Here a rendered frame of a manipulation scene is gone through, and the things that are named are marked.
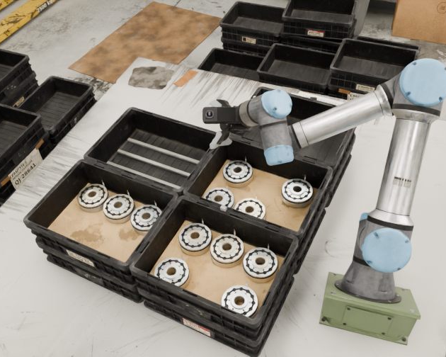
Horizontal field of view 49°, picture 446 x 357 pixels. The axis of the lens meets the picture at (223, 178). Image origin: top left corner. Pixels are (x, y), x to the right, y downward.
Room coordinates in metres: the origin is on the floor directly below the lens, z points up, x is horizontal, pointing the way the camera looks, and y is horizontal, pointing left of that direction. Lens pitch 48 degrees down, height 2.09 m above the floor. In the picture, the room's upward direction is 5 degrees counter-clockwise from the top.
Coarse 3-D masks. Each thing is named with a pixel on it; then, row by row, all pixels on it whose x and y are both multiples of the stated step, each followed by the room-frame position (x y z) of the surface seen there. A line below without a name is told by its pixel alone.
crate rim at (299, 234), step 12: (252, 144) 1.20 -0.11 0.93; (204, 168) 1.11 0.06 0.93; (324, 168) 1.06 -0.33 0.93; (192, 180) 1.06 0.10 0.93; (324, 180) 1.01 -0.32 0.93; (216, 204) 0.95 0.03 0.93; (312, 204) 0.91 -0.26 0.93; (252, 216) 0.89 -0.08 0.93; (276, 228) 0.84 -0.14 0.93; (300, 228) 0.83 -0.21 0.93
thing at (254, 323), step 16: (208, 208) 0.94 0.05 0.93; (160, 224) 0.89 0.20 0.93; (256, 224) 0.86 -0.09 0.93; (288, 256) 0.74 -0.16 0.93; (144, 272) 0.73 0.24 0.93; (176, 288) 0.67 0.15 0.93; (272, 288) 0.65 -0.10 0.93; (208, 304) 0.62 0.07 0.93; (240, 320) 0.57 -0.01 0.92; (256, 320) 0.56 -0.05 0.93
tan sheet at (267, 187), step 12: (252, 168) 1.18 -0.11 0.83; (216, 180) 1.14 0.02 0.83; (252, 180) 1.12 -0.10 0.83; (264, 180) 1.12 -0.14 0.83; (276, 180) 1.11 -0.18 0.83; (288, 180) 1.11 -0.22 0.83; (240, 192) 1.08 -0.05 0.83; (252, 192) 1.07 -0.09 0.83; (264, 192) 1.06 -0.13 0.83; (276, 192) 1.06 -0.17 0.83; (264, 204) 1.01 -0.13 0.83; (276, 204) 1.01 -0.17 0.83; (276, 216) 0.96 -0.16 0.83; (288, 216) 0.95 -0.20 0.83; (300, 216) 0.95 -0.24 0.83; (288, 228) 0.91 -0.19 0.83
